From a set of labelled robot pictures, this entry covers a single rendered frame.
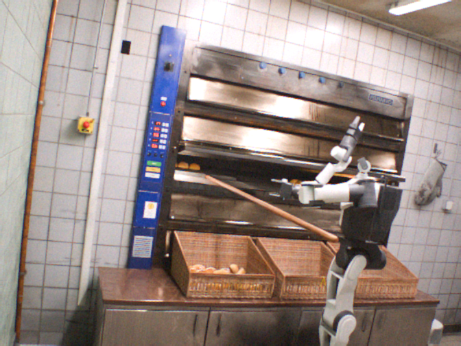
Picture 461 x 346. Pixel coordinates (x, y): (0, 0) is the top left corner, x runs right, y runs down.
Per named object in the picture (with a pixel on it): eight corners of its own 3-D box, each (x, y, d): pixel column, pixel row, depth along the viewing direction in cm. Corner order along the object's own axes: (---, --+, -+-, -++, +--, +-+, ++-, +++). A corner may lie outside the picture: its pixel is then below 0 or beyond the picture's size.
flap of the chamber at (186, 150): (184, 150, 267) (176, 153, 286) (405, 182, 331) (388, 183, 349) (184, 145, 268) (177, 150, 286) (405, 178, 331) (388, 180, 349)
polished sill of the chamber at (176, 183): (171, 185, 289) (171, 179, 288) (383, 209, 352) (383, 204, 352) (172, 187, 283) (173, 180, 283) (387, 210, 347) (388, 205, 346)
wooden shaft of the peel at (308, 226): (338, 244, 169) (339, 237, 169) (332, 244, 168) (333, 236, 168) (208, 178, 328) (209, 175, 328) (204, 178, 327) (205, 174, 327)
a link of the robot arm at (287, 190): (281, 178, 238) (302, 182, 235) (284, 178, 248) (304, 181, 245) (278, 200, 239) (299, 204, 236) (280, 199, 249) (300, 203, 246)
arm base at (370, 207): (352, 214, 214) (375, 213, 212) (355, 209, 202) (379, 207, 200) (350, 185, 219) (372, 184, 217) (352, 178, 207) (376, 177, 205)
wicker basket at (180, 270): (167, 269, 287) (172, 229, 285) (243, 272, 308) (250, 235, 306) (185, 298, 242) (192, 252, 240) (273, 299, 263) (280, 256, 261)
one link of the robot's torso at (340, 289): (337, 323, 247) (353, 247, 243) (355, 336, 230) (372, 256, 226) (315, 323, 241) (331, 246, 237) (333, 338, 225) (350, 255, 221)
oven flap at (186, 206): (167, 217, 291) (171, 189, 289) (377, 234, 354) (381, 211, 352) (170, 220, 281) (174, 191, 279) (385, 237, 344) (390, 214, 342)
